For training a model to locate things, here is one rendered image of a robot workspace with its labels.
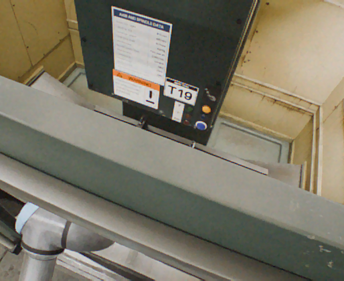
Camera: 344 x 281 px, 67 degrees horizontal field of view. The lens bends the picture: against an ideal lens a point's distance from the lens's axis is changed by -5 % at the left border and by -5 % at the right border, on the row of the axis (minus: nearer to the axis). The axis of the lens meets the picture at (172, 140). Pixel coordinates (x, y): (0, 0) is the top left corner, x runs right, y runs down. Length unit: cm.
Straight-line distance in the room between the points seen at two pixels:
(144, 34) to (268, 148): 177
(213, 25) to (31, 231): 66
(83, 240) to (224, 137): 170
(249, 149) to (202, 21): 169
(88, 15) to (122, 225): 62
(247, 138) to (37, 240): 187
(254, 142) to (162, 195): 210
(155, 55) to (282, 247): 61
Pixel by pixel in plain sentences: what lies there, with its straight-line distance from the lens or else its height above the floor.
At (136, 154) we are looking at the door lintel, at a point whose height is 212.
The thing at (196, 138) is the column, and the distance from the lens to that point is 201.
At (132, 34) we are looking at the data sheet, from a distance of 75.
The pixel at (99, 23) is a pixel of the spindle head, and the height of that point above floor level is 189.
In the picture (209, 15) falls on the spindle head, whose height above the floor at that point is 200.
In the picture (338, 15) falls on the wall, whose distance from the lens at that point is 177.
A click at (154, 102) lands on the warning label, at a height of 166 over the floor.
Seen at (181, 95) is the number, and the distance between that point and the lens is 81.
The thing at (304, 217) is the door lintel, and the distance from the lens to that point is 23.
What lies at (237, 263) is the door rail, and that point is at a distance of 29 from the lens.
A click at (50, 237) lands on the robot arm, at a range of 76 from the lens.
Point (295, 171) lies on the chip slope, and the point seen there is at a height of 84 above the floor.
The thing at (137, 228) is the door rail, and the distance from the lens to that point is 28.
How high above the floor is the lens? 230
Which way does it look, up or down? 54 degrees down
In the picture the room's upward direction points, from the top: 12 degrees clockwise
